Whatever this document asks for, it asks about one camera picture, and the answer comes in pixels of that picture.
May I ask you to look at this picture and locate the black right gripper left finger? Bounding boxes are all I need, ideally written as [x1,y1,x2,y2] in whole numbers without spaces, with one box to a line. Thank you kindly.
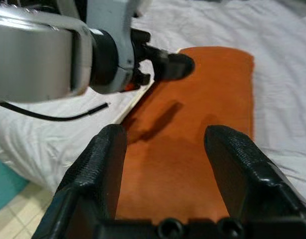
[32,123,128,239]

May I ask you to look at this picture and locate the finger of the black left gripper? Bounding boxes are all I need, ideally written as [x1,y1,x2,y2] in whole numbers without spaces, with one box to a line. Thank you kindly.
[144,44,195,82]

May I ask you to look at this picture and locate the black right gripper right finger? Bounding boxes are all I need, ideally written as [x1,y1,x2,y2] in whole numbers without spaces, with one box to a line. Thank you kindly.
[204,124,306,239]

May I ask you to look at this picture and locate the orange rectangular pillow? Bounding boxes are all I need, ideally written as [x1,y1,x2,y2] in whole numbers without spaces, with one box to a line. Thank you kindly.
[115,46,256,225]

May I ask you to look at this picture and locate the pale wrinkled duvet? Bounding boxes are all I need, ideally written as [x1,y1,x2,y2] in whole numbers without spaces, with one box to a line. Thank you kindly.
[0,0,306,205]

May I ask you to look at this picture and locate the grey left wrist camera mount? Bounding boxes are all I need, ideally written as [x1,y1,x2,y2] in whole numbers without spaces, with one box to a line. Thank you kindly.
[55,0,142,93]

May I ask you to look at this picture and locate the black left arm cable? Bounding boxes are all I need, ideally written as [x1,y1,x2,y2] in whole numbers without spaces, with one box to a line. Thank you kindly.
[0,101,112,122]

